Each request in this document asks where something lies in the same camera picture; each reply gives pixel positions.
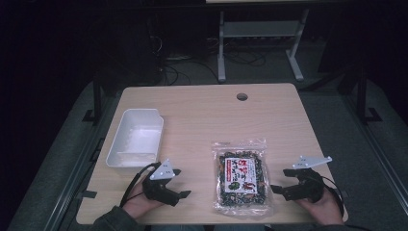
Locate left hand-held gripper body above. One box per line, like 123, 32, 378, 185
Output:
141, 158, 181, 207

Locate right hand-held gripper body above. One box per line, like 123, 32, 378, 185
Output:
282, 155, 334, 203

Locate clear dried mix snack packet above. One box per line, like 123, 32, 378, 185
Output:
211, 138, 274, 218

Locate white plastic bin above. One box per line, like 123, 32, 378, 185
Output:
105, 108, 165, 169

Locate person's left hand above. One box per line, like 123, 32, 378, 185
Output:
121, 179, 165, 219

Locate person's right hand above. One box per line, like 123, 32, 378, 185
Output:
293, 187, 344, 226

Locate black metal stand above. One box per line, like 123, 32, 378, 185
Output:
82, 72, 104, 125
355, 67, 383, 125

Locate white metal stand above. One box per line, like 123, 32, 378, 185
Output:
217, 9, 311, 84

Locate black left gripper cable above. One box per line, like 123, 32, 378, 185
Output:
118, 161, 162, 208

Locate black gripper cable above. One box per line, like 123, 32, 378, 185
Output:
118, 161, 162, 208
319, 175, 346, 217

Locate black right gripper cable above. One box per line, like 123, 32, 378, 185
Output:
319, 175, 346, 217

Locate grey metal rail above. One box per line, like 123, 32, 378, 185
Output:
340, 92, 408, 210
42, 95, 121, 231

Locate black floor cables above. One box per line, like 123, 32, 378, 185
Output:
150, 34, 268, 87

